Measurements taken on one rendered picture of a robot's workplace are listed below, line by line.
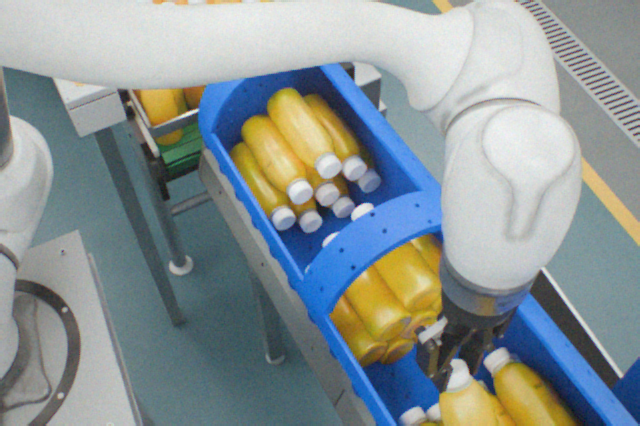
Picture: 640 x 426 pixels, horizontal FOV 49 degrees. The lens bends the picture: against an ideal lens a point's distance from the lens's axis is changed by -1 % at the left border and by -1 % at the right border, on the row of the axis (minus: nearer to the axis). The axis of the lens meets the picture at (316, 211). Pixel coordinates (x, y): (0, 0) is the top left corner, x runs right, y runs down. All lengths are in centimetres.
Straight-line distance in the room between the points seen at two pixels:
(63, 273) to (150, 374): 112
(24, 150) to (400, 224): 52
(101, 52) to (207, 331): 186
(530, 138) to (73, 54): 33
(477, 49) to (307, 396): 167
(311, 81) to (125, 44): 89
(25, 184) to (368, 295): 50
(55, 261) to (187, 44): 75
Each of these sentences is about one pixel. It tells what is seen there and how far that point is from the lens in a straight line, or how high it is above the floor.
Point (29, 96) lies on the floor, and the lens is 316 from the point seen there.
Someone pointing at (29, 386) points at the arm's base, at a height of 109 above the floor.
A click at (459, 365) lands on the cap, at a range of 91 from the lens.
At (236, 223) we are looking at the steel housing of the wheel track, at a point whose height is 87.
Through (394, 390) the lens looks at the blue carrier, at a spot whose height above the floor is 98.
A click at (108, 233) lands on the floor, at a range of 259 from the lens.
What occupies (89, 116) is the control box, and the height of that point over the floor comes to 105.
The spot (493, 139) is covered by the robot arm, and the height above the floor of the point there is 165.
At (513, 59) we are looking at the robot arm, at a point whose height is 162.
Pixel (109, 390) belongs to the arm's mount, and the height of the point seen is 108.
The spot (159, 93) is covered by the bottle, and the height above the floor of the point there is 105.
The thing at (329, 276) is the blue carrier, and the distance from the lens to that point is 101.
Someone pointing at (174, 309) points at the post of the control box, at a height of 9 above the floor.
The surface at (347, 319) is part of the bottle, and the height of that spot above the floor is 107.
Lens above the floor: 204
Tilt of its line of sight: 54 degrees down
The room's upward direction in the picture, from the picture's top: 2 degrees counter-clockwise
